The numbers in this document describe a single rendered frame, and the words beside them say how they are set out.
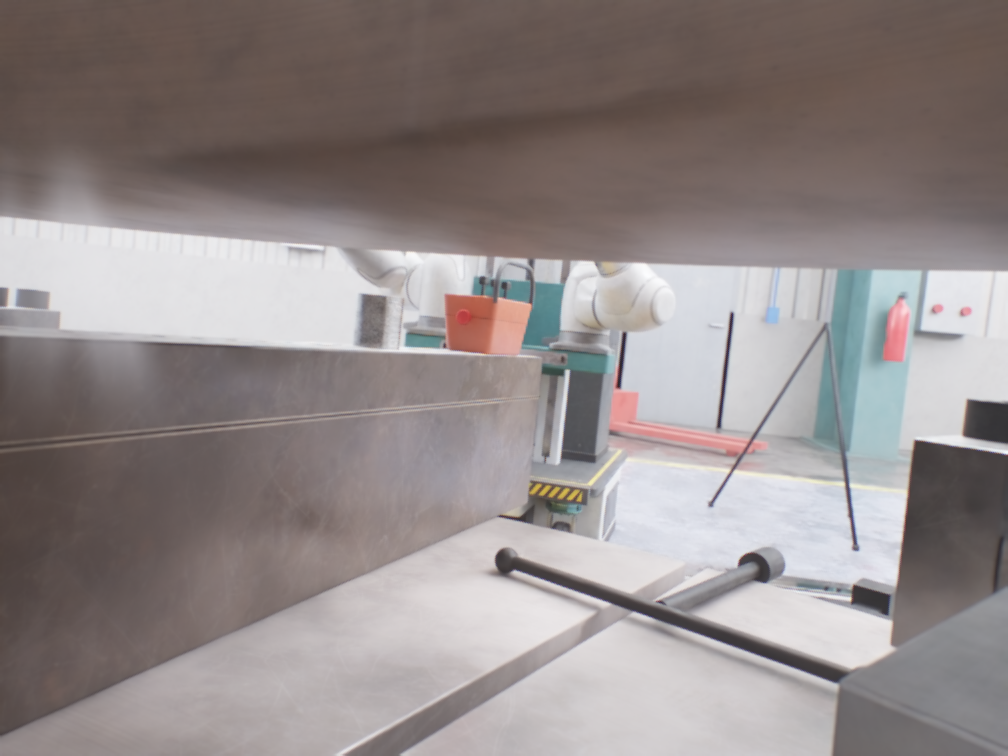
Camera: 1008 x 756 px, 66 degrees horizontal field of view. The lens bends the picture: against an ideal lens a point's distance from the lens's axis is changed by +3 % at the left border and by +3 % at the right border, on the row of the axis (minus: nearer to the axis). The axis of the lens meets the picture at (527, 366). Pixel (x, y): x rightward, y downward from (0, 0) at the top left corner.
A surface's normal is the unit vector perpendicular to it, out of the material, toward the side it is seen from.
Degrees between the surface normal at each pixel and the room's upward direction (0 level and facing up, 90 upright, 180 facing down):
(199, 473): 90
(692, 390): 90
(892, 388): 90
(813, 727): 0
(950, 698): 0
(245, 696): 0
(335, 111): 90
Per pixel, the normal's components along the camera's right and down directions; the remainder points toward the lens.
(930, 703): 0.11, -0.99
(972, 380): -0.05, 0.04
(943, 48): -0.57, 0.67
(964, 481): -0.70, -0.04
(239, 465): 0.92, 0.11
